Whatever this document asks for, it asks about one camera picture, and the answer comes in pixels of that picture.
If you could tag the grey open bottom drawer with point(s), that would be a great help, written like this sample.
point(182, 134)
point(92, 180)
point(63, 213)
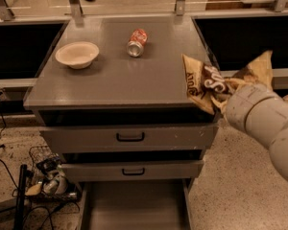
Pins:
point(135, 205)

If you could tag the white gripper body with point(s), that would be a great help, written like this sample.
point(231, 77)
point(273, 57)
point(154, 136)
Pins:
point(240, 106)

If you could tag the grey drawer cabinet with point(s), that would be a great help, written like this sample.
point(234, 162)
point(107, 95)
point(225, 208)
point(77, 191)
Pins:
point(120, 90)

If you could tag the wire basket with items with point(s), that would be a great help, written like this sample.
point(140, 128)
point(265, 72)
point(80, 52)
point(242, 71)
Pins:
point(48, 181)

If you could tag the red soda can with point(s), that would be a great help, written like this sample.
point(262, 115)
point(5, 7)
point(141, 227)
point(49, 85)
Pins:
point(137, 42)

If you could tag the grey middle drawer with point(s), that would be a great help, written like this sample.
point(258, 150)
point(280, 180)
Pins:
point(89, 172)

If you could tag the black pole stand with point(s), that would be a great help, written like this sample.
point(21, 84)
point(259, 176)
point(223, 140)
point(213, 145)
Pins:
point(19, 209)

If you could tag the grey top drawer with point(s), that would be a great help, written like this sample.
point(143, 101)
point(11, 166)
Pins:
point(84, 139)

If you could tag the white paper bowl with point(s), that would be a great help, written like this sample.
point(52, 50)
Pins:
point(77, 55)

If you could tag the brown sea salt chip bag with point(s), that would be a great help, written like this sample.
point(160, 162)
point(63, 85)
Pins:
point(210, 91)

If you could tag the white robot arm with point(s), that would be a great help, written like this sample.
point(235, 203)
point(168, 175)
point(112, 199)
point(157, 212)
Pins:
point(263, 115)

